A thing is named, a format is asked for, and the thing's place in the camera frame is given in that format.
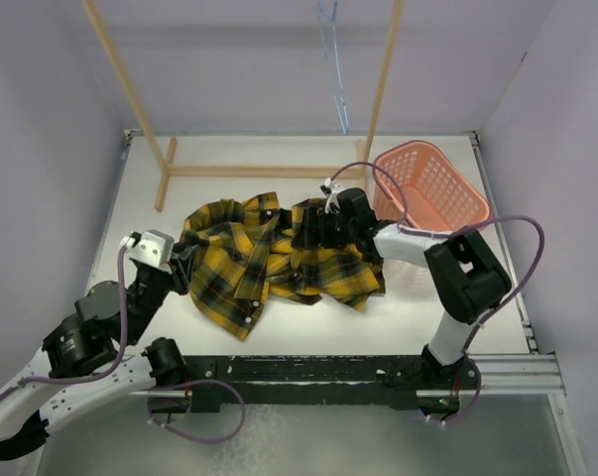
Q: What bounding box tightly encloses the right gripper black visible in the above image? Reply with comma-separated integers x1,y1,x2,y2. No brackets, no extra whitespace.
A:
292,207,356,250

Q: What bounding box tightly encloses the yellow black plaid shirt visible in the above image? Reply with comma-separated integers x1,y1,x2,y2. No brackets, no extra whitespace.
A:
181,192,386,340

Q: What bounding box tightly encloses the blue wire hanger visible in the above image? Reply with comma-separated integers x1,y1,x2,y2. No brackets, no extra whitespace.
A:
316,0,350,135

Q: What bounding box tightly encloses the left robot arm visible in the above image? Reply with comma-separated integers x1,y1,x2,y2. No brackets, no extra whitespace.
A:
0,232,195,461

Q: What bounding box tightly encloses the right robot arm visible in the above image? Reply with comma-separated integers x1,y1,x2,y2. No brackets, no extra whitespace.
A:
293,185,512,388

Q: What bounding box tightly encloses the wooden clothes rack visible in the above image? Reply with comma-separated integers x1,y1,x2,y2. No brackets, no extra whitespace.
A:
81,1,405,212

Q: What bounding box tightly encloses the pink plastic basket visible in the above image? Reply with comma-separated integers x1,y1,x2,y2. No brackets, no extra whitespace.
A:
372,141,491,232

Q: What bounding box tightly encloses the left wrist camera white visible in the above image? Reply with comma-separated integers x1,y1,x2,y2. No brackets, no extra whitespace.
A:
120,230,175,274

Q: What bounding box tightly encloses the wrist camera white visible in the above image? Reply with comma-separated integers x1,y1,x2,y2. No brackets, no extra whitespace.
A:
120,230,175,274
320,178,346,214

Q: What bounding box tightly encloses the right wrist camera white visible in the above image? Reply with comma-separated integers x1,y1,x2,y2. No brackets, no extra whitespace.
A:
320,178,346,214

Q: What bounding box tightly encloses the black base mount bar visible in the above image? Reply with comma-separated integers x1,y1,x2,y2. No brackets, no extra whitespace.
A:
184,355,481,413

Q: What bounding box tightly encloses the aluminium rail frame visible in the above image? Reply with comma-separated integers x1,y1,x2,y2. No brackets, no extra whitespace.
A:
38,129,562,398

